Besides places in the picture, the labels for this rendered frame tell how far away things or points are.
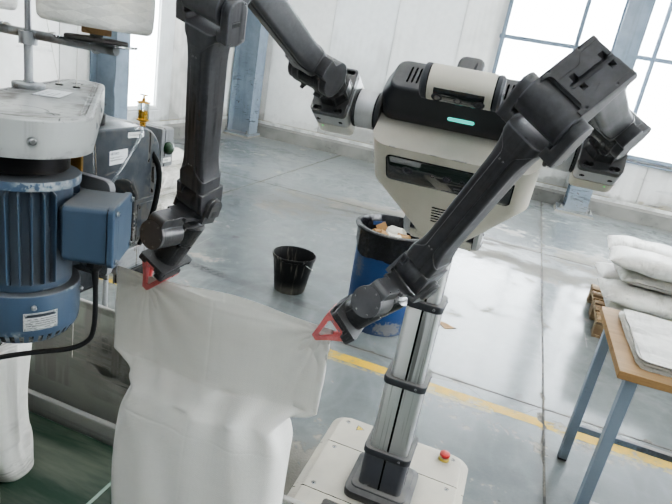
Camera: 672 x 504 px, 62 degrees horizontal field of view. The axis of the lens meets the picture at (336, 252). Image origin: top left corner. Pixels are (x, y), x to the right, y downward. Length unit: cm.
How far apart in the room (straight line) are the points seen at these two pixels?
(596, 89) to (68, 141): 68
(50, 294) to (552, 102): 73
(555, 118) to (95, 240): 63
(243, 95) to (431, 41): 319
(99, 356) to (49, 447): 28
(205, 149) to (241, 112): 886
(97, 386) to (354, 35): 804
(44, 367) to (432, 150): 142
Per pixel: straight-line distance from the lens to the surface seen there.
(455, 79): 115
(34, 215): 86
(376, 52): 927
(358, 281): 337
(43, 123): 80
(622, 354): 222
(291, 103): 975
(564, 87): 79
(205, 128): 100
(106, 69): 719
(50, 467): 180
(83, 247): 86
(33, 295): 90
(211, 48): 92
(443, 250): 93
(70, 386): 203
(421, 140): 130
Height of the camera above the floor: 155
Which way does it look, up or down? 19 degrees down
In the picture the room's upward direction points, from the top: 10 degrees clockwise
